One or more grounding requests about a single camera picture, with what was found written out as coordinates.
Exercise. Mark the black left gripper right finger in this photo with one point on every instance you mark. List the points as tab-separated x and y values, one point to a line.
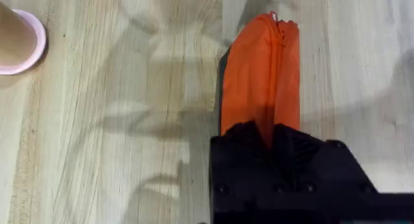
296	149

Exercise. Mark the orange soft zip bag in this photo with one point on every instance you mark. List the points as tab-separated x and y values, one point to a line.
258	72

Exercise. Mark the pink cup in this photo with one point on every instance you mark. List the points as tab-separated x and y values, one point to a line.
17	42

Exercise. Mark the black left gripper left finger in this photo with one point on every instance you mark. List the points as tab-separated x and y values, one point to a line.
246	146

